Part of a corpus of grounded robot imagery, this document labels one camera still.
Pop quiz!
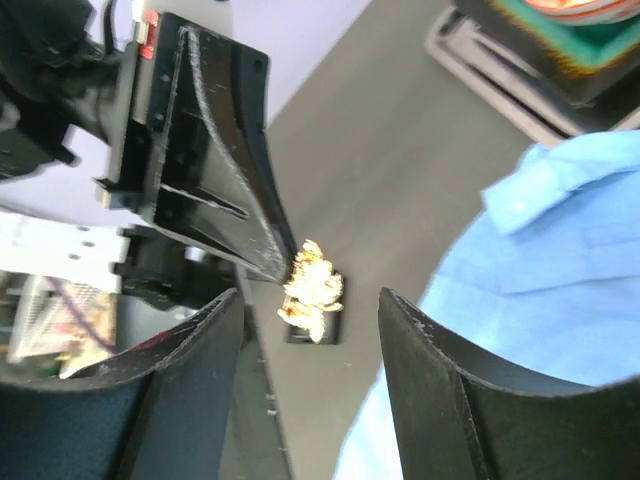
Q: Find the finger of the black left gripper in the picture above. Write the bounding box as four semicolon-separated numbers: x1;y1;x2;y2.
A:
98;12;296;284

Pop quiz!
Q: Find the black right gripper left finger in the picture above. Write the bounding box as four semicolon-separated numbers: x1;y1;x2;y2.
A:
1;289;244;479

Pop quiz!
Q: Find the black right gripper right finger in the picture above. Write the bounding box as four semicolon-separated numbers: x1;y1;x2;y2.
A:
378;288;639;480

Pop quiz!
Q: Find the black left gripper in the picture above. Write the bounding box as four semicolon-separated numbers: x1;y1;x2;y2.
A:
1;1;160;210

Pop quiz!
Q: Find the light blue button shirt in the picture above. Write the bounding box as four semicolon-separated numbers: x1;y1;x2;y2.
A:
335;130;639;479

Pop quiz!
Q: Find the blue gold leaf brooch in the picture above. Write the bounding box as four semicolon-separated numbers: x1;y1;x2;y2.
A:
277;239;344;344

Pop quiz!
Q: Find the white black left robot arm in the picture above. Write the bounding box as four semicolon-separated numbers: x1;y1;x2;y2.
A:
1;1;296;309

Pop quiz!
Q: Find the small black square tray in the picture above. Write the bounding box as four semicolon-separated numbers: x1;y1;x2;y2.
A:
277;273;344;344

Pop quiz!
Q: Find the silver metal tray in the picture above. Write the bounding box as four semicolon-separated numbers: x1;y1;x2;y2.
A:
424;6;639;147

